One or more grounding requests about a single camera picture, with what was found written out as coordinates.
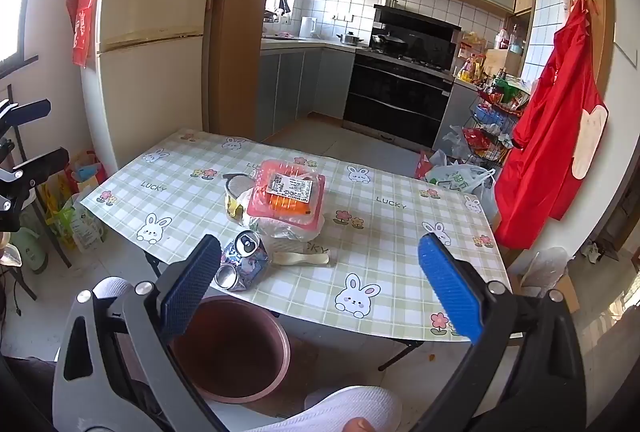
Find person's leg in white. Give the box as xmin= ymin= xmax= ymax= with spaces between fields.
xmin=92 ymin=277 xmax=135 ymax=302
xmin=250 ymin=386 xmax=403 ymax=432

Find red gift bag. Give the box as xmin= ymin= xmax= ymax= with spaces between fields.
xmin=65 ymin=149 xmax=108 ymax=194

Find black built-in oven stove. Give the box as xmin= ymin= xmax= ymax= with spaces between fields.
xmin=342 ymin=47 xmax=456 ymax=150

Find red apron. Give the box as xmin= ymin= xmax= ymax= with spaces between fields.
xmin=494 ymin=0 xmax=610 ymax=250

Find black wok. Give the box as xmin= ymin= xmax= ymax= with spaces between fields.
xmin=371 ymin=33 xmax=408 ymax=53

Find clear plastic bag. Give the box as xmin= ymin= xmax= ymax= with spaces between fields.
xmin=525 ymin=247 xmax=571 ymax=298

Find yellow can with lid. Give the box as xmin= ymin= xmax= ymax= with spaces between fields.
xmin=222 ymin=172 xmax=262 ymax=225

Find red bag on floor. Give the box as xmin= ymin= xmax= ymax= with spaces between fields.
xmin=414 ymin=152 xmax=436 ymax=180

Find cream refrigerator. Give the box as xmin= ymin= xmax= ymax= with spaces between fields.
xmin=80 ymin=0 xmax=221 ymax=173

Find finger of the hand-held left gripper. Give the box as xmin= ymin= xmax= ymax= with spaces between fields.
xmin=0 ymin=147 xmax=70 ymax=233
xmin=0 ymin=98 xmax=52 ymax=150

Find group of bottles and jars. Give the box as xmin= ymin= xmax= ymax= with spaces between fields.
xmin=455 ymin=24 xmax=526 ymax=85

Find crumpled white plastic bags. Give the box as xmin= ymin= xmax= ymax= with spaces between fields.
xmin=442 ymin=126 xmax=468 ymax=159

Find red printed banner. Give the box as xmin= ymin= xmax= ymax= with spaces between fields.
xmin=66 ymin=0 xmax=108 ymax=69

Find wooden door frame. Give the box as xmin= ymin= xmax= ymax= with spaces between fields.
xmin=207 ymin=0 xmax=277 ymax=143

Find crushed drink can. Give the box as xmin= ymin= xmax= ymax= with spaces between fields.
xmin=215 ymin=230 xmax=271 ymax=291

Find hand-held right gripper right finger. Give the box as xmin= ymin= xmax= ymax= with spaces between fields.
xmin=417 ymin=233 xmax=588 ymax=432

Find black wire storage rack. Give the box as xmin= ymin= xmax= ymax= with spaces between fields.
xmin=462 ymin=84 xmax=531 ymax=163

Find black range hood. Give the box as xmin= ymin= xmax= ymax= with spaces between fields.
xmin=372 ymin=3 xmax=462 ymax=59

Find pink food tray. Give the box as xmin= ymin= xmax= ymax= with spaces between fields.
xmin=246 ymin=158 xmax=327 ymax=233

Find white shopping bag green print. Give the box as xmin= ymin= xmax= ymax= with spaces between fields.
xmin=425 ymin=163 xmax=497 ymax=200

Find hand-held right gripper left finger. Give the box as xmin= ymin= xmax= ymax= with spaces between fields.
xmin=51 ymin=233 xmax=223 ymax=432

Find grey lower kitchen cabinets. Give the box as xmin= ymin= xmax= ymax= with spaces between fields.
xmin=256 ymin=47 xmax=356 ymax=140

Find checked bunny tablecloth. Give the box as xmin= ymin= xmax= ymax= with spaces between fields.
xmin=80 ymin=128 xmax=512 ymax=343

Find white and green sack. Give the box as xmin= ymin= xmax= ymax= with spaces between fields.
xmin=60 ymin=192 xmax=107 ymax=253

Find kitchen faucet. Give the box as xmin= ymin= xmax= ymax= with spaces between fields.
xmin=263 ymin=0 xmax=291 ymax=25

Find white plastic spoon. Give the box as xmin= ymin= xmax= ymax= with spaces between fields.
xmin=270 ymin=249 xmax=332 ymax=267

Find brown plastic bin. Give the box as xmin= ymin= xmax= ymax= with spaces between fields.
xmin=170 ymin=294 xmax=291 ymax=405

